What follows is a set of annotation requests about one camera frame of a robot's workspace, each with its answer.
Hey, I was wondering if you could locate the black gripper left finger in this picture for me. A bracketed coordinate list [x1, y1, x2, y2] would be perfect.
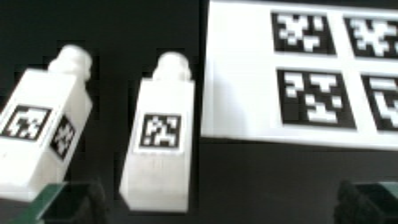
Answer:
[20, 182, 109, 224]

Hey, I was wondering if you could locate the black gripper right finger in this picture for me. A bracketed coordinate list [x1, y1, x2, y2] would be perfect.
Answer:
[335, 180, 398, 224]

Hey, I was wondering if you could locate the white table leg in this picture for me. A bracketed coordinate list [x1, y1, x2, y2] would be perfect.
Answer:
[0, 45, 93, 202]
[120, 52, 196, 213]

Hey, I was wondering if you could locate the white sheet with AprilTags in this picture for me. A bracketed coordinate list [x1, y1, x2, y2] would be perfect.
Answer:
[202, 0, 398, 151]

